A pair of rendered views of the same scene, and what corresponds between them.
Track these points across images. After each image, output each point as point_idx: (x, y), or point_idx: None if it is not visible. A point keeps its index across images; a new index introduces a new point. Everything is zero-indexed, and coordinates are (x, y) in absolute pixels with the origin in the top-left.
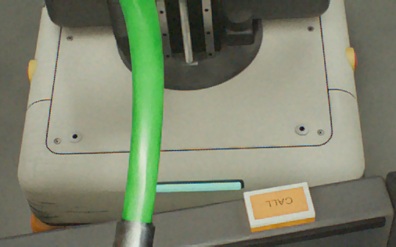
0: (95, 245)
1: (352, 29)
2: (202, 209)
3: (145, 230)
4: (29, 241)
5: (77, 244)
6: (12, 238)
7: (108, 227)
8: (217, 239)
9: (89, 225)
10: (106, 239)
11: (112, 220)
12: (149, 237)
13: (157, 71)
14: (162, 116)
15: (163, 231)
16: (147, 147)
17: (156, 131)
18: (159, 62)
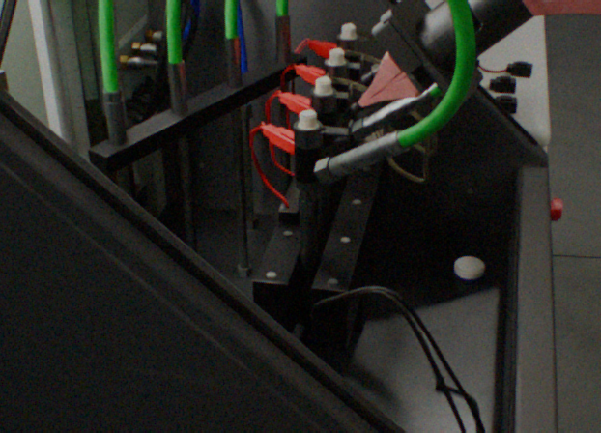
0: (533, 355)
1: None
2: (552, 419)
3: (393, 137)
4: (545, 324)
5: (536, 346)
6: (552, 316)
7: (548, 364)
8: (519, 421)
9: (553, 356)
10: (536, 361)
11: (555, 368)
12: (391, 142)
13: (452, 84)
14: (443, 112)
15: (535, 392)
16: (429, 115)
17: (435, 113)
18: (455, 80)
